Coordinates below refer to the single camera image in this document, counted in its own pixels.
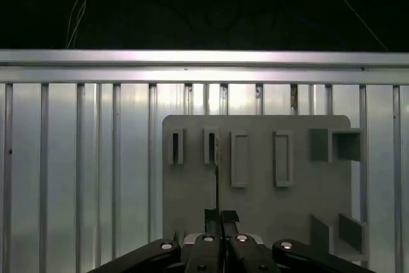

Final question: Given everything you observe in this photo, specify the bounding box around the thin white wire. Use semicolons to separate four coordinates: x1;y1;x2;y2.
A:
65;0;100;51
319;0;390;52

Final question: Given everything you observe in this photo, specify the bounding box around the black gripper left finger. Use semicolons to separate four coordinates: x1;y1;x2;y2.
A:
95;209;224;273

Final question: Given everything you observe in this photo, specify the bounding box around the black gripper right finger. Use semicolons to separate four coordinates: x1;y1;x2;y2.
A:
222;210;368;273

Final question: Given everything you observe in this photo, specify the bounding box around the green RAM stick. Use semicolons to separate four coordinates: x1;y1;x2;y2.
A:
214;136;224;213

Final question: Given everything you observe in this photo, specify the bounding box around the gray plastic parts rack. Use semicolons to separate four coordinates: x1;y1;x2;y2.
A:
162;114;367;263

